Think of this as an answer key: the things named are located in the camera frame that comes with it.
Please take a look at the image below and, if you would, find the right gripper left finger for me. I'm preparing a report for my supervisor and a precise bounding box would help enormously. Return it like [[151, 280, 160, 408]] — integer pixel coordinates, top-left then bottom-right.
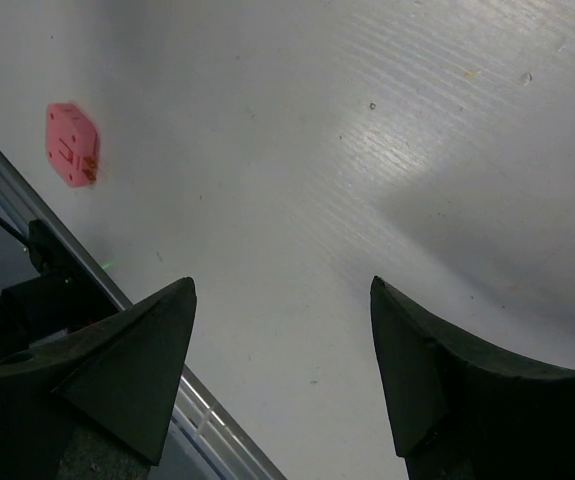
[[0, 277, 197, 479]]

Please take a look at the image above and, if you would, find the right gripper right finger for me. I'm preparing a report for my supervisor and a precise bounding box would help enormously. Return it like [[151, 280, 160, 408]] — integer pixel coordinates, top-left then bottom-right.
[[370, 278, 575, 479]]

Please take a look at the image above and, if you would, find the pink plug adapter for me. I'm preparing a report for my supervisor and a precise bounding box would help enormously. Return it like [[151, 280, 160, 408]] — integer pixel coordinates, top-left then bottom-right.
[[44, 103, 99, 188]]

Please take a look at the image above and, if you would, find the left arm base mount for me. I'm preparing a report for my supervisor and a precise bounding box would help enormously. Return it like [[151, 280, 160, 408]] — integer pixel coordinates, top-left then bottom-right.
[[0, 217, 118, 362]]

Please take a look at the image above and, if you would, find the aluminium front rail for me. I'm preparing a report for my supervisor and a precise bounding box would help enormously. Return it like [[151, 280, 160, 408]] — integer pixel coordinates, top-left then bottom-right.
[[0, 151, 280, 479]]

